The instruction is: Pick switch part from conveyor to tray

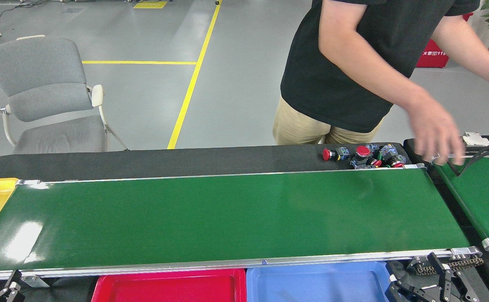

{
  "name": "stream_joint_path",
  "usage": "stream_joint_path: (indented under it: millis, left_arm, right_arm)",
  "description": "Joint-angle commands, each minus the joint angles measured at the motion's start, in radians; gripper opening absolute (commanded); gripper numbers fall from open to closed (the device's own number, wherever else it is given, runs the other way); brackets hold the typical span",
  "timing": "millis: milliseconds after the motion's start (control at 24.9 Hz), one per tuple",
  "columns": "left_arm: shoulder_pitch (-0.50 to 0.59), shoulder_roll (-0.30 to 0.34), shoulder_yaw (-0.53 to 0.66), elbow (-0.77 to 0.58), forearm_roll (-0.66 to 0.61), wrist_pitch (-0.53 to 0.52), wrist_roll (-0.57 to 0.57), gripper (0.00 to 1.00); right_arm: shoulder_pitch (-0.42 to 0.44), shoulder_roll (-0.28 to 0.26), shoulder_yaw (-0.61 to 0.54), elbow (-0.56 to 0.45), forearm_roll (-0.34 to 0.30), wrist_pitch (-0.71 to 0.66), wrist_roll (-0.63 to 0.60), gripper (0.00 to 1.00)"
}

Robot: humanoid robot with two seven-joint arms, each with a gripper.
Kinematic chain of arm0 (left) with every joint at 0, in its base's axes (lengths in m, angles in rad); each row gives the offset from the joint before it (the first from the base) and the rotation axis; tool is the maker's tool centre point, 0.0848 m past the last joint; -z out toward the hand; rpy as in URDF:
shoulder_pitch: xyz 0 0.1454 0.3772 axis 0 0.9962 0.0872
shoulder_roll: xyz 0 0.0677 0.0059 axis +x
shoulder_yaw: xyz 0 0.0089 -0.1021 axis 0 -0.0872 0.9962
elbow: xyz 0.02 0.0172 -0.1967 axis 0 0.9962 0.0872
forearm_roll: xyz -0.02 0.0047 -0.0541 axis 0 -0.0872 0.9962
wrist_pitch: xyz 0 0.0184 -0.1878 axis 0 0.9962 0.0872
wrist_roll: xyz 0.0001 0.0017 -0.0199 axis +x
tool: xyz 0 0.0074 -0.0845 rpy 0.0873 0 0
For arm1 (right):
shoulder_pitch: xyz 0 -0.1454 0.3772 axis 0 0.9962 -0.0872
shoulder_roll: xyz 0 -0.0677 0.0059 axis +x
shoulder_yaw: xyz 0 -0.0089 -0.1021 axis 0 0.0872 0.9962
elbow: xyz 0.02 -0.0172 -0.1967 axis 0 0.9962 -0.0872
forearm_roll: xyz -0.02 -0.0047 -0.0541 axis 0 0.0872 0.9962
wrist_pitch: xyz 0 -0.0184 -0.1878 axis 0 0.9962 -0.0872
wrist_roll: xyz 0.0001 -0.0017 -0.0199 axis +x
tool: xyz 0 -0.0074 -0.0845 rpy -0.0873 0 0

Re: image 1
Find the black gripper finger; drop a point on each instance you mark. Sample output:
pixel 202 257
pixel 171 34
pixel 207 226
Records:
pixel 404 291
pixel 446 287
pixel 11 289

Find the person's right forearm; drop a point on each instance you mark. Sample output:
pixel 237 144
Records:
pixel 366 67

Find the person's left forearm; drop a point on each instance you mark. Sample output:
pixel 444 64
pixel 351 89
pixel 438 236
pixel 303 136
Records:
pixel 471 48

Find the blue plastic tray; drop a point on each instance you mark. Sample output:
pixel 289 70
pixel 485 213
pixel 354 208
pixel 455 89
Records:
pixel 311 285

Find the short green belt conveyor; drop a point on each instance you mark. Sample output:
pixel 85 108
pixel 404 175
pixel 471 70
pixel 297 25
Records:
pixel 483 197

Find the red plastic tray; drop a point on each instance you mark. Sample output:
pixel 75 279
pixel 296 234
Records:
pixel 169 289

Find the person's right hand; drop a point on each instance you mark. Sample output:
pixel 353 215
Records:
pixel 435 134

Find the black angled guide bar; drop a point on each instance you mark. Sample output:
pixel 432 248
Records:
pixel 478 158

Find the person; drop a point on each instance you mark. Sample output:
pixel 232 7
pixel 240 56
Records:
pixel 353 84

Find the grey office chair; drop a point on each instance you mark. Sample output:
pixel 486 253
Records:
pixel 39 71

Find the red fire equipment box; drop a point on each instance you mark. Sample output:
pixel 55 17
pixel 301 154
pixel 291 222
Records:
pixel 431 56

